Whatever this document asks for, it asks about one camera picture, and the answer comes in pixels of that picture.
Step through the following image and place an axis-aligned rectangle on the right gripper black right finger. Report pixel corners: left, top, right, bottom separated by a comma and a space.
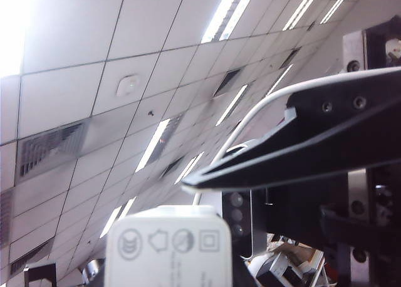
231, 244, 261, 287

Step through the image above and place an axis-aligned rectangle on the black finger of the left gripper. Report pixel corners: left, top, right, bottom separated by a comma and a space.
200, 71, 401, 175

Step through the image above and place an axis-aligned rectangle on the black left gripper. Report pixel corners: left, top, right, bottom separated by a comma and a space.
181, 17, 401, 287

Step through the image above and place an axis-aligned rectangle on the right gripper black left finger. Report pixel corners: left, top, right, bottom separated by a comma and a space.
90, 260, 107, 287

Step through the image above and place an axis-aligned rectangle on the white Type-C charging cable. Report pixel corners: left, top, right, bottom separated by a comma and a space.
193, 68, 401, 206

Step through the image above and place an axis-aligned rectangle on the white charger brick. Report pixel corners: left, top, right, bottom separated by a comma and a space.
105, 204, 233, 287

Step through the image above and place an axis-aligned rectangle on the brown cardboard box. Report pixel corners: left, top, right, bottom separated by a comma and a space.
272, 241, 318, 264

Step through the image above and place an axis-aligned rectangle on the long ceiling light strip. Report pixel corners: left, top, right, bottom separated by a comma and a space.
266, 63, 295, 97
200, 0, 258, 44
319, 0, 357, 25
174, 151, 205, 185
215, 85, 249, 127
99, 196, 138, 239
134, 117, 172, 172
283, 0, 324, 31

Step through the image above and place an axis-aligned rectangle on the grey ceiling air vent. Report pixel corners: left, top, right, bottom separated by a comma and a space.
17, 122, 89, 179

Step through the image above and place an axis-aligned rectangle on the white ceiling access point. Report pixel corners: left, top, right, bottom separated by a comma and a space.
115, 74, 140, 97

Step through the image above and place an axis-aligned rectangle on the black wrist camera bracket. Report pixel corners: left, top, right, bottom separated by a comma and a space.
250, 169, 348, 247

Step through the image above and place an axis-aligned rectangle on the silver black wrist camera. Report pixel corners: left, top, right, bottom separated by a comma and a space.
221, 189, 254, 259

